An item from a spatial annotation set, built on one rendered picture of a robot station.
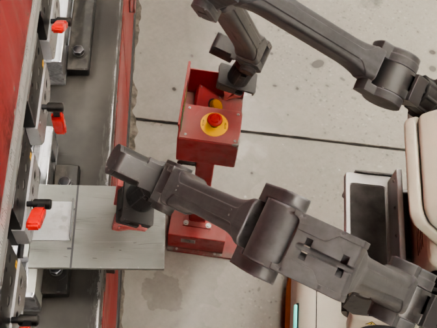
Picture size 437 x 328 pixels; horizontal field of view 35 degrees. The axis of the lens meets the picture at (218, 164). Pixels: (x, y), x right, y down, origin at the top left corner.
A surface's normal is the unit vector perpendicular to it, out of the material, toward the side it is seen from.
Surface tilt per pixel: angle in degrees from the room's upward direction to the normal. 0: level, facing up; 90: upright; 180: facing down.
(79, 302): 0
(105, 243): 0
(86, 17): 0
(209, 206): 61
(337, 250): 25
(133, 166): 36
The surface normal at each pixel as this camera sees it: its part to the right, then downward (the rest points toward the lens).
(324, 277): -0.12, -0.12
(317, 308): 0.08, -0.48
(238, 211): -0.82, -0.41
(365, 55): 0.36, 0.10
